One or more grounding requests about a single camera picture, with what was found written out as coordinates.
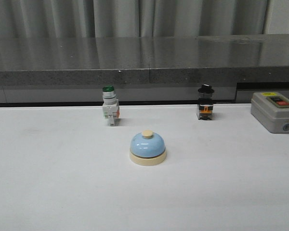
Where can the blue cream desk bell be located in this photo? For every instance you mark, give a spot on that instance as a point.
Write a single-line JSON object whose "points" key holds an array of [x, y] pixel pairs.
{"points": [[147, 148]]}

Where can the dark granite counter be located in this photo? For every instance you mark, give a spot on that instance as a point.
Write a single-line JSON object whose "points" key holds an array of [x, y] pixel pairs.
{"points": [[215, 60]]}

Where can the grey pleated curtain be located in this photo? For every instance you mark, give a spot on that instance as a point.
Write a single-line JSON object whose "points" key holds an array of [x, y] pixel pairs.
{"points": [[141, 18]]}

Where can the green pushbutton switch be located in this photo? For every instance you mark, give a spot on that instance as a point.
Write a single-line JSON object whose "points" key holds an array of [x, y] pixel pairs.
{"points": [[111, 104]]}

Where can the black rotary selector switch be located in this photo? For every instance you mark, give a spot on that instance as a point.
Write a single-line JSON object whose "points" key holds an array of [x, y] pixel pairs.
{"points": [[205, 102]]}

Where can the grey on-off switch box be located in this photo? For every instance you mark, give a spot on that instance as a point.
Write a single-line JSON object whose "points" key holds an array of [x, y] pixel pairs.
{"points": [[271, 109]]}

